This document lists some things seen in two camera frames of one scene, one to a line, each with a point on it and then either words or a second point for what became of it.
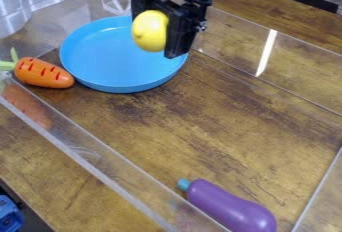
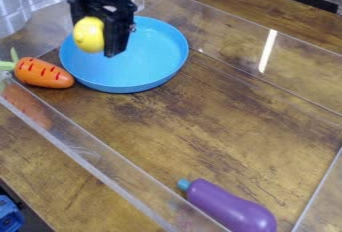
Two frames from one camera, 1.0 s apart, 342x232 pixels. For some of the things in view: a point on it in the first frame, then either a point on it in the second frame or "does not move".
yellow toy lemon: x=150 y=29 → x=88 y=33
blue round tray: x=103 y=60 does not move
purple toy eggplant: x=239 y=216 does not move
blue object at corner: x=11 y=217 does not move
